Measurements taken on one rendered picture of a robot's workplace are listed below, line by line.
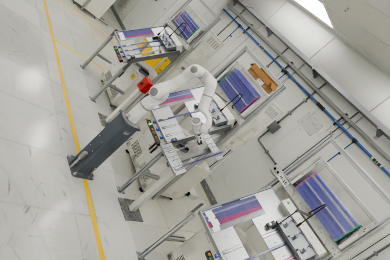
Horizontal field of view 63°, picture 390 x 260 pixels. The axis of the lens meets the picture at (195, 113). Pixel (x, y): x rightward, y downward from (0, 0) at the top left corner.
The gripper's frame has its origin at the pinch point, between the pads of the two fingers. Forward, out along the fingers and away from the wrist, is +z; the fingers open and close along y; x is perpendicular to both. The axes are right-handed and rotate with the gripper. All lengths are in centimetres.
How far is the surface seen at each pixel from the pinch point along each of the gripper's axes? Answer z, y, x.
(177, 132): 22.9, 35.2, 9.3
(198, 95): 33, 79, -34
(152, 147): 65, 59, 35
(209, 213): 16, -56, 19
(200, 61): 69, 166, -77
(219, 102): 27, 53, -47
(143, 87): 35, 125, 17
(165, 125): 22, 49, 17
